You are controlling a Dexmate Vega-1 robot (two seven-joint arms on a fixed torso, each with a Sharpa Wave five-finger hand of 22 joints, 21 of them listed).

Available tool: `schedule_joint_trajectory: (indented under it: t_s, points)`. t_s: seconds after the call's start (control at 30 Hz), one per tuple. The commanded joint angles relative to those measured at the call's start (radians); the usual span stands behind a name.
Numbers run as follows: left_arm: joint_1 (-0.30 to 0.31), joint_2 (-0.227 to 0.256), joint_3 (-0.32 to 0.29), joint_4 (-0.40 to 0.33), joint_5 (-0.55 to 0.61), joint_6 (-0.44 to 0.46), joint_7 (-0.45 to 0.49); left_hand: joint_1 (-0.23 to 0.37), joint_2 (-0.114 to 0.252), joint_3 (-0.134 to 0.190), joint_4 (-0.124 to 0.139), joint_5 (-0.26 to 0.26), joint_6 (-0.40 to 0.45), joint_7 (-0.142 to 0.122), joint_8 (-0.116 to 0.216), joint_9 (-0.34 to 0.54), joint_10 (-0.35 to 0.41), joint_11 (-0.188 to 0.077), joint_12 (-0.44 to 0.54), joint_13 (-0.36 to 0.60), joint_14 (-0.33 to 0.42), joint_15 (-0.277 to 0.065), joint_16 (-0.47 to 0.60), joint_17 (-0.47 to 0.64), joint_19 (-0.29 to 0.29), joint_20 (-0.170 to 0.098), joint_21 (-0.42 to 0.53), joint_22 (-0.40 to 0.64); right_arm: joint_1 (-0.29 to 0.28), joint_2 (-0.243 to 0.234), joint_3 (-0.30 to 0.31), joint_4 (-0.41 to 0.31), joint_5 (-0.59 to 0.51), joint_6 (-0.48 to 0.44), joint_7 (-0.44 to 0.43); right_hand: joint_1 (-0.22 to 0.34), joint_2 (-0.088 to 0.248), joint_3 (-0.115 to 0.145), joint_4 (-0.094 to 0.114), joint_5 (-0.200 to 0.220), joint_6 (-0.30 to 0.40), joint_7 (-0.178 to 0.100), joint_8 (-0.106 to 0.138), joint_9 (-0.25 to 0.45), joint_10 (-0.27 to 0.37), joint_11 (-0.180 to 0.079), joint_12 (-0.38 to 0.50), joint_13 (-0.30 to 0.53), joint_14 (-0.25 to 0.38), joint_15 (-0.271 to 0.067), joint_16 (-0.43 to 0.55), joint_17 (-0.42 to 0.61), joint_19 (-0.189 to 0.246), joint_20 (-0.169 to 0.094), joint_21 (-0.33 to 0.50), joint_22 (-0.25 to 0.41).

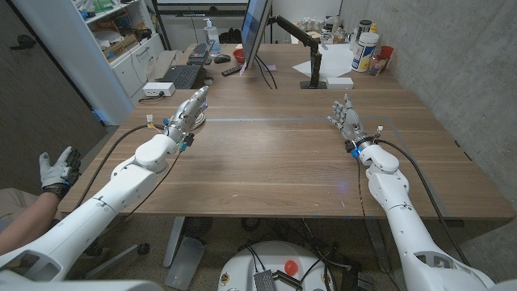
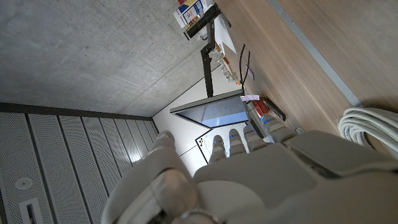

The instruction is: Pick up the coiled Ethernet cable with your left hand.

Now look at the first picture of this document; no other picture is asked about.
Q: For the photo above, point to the black computer monitor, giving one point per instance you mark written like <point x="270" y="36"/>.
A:
<point x="254" y="28"/>

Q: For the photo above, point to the black remote control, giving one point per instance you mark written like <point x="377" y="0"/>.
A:
<point x="231" y="70"/>

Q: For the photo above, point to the white wipes canister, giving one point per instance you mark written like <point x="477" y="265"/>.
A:
<point x="364" y="52"/>

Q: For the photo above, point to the black bag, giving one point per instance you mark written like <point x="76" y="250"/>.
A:
<point x="231" y="36"/>

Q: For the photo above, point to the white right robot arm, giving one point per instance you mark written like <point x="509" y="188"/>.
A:
<point x="408" y="230"/>

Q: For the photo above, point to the white shelf cabinet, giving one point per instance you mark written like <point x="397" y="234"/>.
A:
<point x="72" y="52"/>

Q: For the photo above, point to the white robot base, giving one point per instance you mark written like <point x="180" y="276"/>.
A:
<point x="274" y="258"/>

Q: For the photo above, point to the black computer mouse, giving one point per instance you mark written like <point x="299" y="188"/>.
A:
<point x="222" y="59"/>

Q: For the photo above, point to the small clear plastic bottle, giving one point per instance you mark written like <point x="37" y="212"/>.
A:
<point x="375" y="65"/>

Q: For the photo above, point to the pink sticky note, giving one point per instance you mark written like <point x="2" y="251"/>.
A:
<point x="270" y="68"/>

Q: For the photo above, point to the grey table leg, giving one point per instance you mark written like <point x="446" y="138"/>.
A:
<point x="186" y="258"/>

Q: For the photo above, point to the black lid steel tumbler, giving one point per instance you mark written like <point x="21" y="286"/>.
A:
<point x="363" y="26"/>

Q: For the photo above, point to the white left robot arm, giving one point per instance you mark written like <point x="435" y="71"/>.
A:
<point x="101" y="210"/>

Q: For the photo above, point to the red bowl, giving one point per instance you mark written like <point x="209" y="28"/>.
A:
<point x="239" y="56"/>

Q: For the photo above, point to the grey perforated metal box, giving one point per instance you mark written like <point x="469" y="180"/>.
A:
<point x="264" y="281"/>

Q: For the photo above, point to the small white box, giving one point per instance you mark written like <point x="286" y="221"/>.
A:
<point x="339" y="83"/>

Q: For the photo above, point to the whiteboard on black stand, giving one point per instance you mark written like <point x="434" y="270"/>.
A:
<point x="202" y="1"/>

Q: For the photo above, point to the clear hand sanitizer bottle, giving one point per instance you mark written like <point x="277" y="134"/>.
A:
<point x="212" y="38"/>

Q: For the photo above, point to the person's grey gloved hand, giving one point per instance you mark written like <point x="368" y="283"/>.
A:
<point x="56" y="171"/>

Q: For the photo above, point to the red plastic cup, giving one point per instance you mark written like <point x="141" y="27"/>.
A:
<point x="387" y="51"/>

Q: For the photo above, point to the small grey adapter block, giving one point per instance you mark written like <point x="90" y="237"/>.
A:
<point x="208" y="81"/>

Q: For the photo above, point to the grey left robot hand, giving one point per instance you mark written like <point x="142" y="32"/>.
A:
<point x="187" y="115"/>

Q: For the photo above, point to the large black keyboard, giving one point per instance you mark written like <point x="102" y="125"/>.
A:
<point x="183" y="76"/>

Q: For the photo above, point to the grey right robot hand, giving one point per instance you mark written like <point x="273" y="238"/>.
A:
<point x="352" y="125"/>

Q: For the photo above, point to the white power strip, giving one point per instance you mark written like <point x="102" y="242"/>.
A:
<point x="158" y="89"/>

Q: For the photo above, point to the white paper tag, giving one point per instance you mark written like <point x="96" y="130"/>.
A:
<point x="242" y="69"/>

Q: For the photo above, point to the red emergency stop button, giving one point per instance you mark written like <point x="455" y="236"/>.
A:
<point x="291" y="267"/>

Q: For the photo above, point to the white paper sheet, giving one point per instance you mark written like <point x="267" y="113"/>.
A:
<point x="335" y="60"/>

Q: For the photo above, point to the black round fan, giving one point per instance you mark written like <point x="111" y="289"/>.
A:
<point x="197" y="226"/>

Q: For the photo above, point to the brown cardboard box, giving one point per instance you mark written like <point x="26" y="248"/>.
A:
<point x="119" y="46"/>

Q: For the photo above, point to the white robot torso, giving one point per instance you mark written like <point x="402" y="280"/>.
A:
<point x="81" y="286"/>

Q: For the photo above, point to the small black keyboard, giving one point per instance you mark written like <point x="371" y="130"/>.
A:
<point x="198" y="51"/>

